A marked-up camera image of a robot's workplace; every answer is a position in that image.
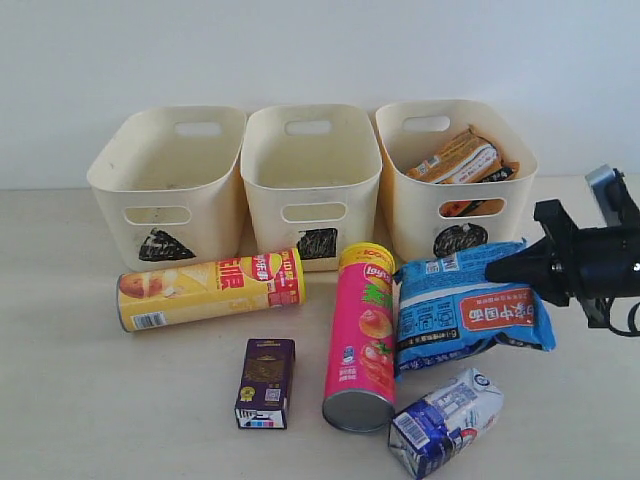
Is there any blue noodle packet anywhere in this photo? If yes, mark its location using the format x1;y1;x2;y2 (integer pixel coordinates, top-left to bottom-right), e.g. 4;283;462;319
394;241;556;376

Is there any yellow chips can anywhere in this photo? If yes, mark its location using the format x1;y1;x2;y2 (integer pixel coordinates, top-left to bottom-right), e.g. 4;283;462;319
117;248;306;332

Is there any cream bin with circle mark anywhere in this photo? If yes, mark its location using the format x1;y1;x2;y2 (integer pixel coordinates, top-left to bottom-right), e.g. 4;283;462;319
375;99;538;261

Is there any purple drink carton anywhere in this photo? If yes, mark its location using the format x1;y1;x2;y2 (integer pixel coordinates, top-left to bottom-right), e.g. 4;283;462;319
234;338;295;430

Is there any cream bin with triangle mark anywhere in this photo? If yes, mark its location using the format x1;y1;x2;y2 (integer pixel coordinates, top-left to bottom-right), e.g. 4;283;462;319
87;106;248;271

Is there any cream bin with square mark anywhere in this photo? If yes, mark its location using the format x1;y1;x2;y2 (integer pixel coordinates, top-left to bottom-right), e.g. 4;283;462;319
240;104;382;272

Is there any orange noodle packet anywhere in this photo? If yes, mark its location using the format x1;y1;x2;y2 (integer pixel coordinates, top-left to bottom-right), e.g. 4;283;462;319
406;128;520;184

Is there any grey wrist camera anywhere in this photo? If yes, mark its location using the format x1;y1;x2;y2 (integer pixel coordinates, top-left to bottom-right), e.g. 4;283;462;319
585;164;639;227

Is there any blue white milk carton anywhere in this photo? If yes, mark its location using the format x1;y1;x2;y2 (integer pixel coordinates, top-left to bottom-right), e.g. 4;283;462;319
388;368;504;479

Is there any pink chips can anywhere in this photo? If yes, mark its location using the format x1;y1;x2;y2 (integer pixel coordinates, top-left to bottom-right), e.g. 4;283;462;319
322;242;395;433

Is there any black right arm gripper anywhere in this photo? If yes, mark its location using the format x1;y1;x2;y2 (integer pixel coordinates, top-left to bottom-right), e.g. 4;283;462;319
485;199;639;329

